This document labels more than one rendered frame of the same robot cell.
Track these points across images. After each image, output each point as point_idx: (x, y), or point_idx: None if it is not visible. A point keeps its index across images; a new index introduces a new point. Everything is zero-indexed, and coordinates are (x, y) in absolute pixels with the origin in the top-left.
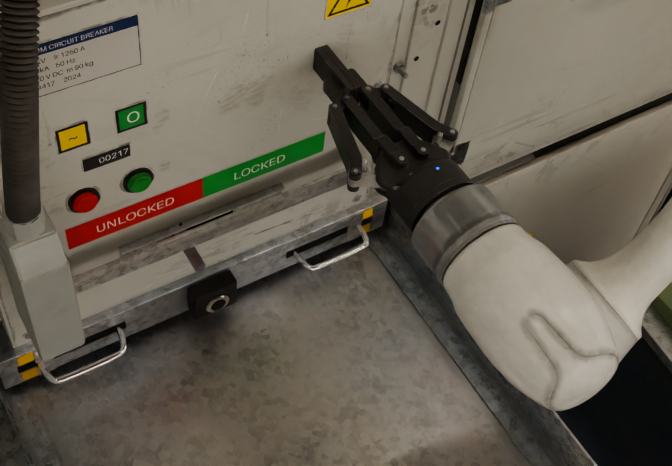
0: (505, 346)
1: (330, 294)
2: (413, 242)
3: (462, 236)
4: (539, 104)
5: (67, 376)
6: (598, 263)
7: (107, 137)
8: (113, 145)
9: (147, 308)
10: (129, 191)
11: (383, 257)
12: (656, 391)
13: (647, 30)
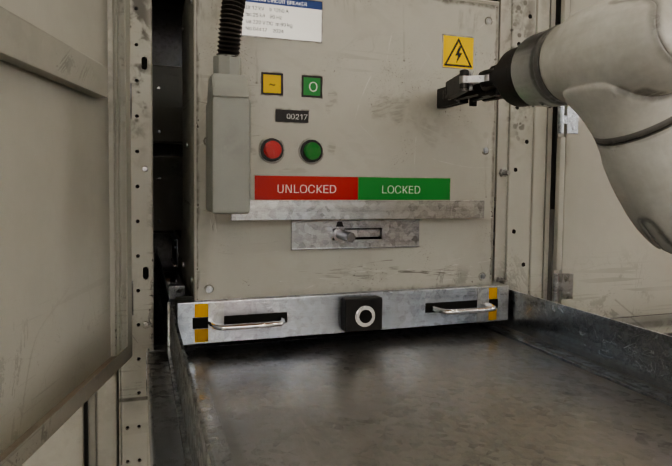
0: (600, 23)
1: (465, 345)
2: (512, 74)
3: (548, 29)
4: (626, 261)
5: (230, 324)
6: None
7: (294, 97)
8: (297, 107)
9: (306, 306)
10: (304, 158)
11: (511, 335)
12: None
13: None
